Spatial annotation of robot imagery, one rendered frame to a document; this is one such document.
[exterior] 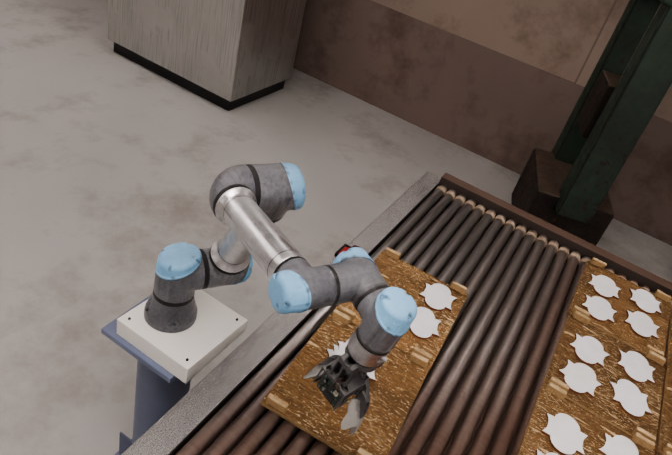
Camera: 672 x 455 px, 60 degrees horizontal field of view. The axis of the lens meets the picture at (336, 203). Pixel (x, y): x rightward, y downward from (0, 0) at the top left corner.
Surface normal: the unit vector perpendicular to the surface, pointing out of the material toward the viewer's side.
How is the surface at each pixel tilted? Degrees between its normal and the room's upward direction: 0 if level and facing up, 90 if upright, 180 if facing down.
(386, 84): 90
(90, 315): 0
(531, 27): 90
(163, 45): 90
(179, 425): 0
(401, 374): 0
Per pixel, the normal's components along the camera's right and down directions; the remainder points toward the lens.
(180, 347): 0.26, -0.82
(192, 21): -0.50, 0.39
